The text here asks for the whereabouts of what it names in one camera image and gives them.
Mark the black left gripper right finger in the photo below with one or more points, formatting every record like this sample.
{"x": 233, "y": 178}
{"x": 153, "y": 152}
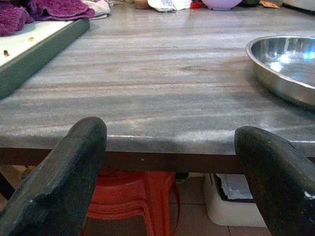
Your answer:
{"x": 280, "y": 186}

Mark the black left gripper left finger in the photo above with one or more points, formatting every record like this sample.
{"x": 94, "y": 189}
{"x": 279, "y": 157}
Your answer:
{"x": 56, "y": 186}

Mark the round stainless steel plate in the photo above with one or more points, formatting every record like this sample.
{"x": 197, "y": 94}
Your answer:
{"x": 283, "y": 82}

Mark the white paper sheet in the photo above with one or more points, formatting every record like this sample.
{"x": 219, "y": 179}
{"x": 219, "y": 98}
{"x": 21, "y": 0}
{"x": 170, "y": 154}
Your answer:
{"x": 233, "y": 186}

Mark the white plastic bin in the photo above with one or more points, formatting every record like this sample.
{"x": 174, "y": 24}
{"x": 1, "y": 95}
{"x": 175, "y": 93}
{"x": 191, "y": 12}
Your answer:
{"x": 229, "y": 214}

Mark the red plastic stool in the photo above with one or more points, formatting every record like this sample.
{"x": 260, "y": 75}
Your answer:
{"x": 128, "y": 196}

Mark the white cutting board green rim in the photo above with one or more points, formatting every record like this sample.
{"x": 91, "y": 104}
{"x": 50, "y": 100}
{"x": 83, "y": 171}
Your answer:
{"x": 37, "y": 56}

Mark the purple terry towel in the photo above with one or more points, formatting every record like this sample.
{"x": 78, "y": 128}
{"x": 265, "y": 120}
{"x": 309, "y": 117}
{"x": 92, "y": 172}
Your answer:
{"x": 49, "y": 9}

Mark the white kitchen machine with screen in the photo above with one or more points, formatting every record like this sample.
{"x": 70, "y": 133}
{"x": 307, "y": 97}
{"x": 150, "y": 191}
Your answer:
{"x": 300, "y": 5}

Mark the small orange box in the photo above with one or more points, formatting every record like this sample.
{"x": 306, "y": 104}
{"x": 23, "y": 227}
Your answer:
{"x": 269, "y": 3}

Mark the grey crumpled cloth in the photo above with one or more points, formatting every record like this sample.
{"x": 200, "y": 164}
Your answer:
{"x": 101, "y": 8}

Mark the small black object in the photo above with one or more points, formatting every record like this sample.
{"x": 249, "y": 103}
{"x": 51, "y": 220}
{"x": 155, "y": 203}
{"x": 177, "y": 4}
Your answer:
{"x": 248, "y": 3}

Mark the lilac plastic bowl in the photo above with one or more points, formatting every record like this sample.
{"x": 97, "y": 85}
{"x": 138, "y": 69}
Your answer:
{"x": 221, "y": 4}

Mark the small red object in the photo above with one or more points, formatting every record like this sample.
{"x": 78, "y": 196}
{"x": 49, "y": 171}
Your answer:
{"x": 196, "y": 5}

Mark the orange sauce bottle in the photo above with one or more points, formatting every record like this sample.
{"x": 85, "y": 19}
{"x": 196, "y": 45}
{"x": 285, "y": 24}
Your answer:
{"x": 142, "y": 3}

